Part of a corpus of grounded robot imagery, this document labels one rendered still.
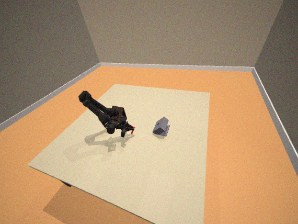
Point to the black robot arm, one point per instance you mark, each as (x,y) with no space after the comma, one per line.
(105,117)

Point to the grey square panel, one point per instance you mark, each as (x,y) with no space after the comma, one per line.
(161,127)

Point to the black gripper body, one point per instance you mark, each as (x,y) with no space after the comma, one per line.
(122,128)

